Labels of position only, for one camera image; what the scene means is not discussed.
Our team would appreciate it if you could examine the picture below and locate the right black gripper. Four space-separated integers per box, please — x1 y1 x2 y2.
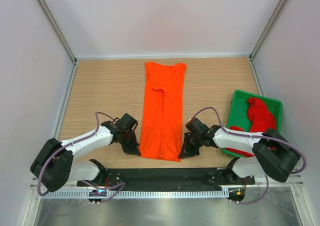
179 132 203 159

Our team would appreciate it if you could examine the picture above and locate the orange t shirt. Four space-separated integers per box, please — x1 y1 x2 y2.
139 62 187 162

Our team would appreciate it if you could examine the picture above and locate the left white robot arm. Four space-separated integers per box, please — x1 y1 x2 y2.
30 112 141 196

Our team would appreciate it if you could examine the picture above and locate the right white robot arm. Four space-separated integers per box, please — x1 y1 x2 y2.
179 118 302 184

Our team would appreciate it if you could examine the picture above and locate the green plastic bin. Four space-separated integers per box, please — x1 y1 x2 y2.
221 89 284 159

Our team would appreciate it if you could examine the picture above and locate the red t shirt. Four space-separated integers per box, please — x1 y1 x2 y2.
224 97 278 158

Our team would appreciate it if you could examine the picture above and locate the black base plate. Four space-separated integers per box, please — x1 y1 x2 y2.
89 168 255 192

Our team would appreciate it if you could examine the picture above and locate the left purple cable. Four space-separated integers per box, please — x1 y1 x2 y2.
36 111 126 216

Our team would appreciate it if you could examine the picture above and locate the white slotted cable duct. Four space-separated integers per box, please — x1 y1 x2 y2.
43 188 229 200

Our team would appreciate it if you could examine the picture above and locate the right aluminium frame post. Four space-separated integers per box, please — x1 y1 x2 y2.
249 0 289 62

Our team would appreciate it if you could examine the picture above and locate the aluminium frame post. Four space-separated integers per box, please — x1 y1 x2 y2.
249 0 289 62
36 0 77 64

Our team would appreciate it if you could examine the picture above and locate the left aluminium frame post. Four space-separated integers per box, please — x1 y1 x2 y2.
36 0 77 64

